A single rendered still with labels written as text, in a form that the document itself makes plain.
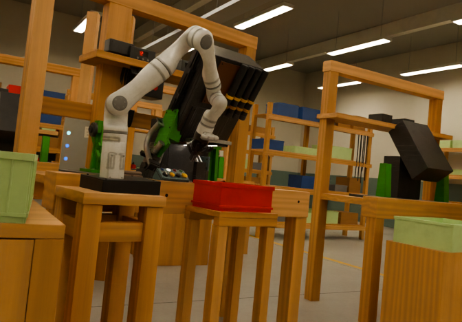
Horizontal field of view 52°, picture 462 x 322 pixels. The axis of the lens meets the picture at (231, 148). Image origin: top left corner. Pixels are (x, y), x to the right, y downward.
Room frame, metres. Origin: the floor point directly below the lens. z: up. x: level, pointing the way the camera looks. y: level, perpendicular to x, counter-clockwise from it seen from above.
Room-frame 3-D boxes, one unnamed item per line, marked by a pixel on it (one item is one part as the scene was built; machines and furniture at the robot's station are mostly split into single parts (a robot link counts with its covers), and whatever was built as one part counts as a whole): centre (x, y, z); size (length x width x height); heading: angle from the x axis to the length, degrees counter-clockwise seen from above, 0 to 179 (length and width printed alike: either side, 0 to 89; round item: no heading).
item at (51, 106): (2.88, 0.54, 1.23); 1.30 x 0.05 x 0.09; 129
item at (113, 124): (1.80, 0.45, 1.15); 0.09 x 0.09 x 0.17; 21
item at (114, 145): (1.81, 0.45, 0.99); 0.09 x 0.09 x 0.17; 34
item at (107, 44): (2.58, 0.67, 1.59); 0.15 x 0.07 x 0.07; 129
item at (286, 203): (2.37, 0.13, 0.82); 1.50 x 0.14 x 0.15; 129
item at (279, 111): (8.35, -1.46, 1.14); 2.45 x 0.55 x 2.28; 120
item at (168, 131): (2.50, 0.33, 1.17); 0.13 x 0.12 x 0.20; 129
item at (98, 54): (2.79, 0.47, 1.52); 0.90 x 0.25 x 0.04; 129
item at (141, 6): (2.82, 0.50, 1.89); 1.50 x 0.09 x 0.09; 129
